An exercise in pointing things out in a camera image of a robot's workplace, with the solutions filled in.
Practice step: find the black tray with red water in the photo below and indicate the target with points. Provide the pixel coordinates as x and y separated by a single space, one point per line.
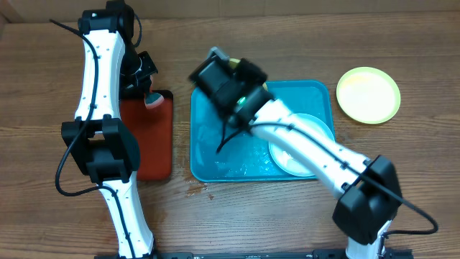
151 123

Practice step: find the light blue plate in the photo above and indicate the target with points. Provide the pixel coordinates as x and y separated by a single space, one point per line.
286 162

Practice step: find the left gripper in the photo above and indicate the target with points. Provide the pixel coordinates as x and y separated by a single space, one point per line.
129 88

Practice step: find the dark blue sponge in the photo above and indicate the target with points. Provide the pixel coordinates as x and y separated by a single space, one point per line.
152 100

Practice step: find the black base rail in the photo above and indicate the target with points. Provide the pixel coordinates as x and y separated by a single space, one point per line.
316 254

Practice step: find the green plate back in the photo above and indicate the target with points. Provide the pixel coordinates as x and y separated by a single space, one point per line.
233 62

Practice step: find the green plate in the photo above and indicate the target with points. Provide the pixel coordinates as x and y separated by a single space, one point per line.
233 62
368 95

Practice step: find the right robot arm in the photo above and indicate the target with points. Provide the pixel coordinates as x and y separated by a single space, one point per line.
367 191

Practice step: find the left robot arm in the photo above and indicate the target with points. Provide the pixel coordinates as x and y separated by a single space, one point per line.
101 145

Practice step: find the blue plastic tray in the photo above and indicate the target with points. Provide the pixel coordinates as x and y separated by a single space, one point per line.
246 158

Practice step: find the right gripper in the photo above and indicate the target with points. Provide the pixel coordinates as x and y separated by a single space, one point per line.
257 76

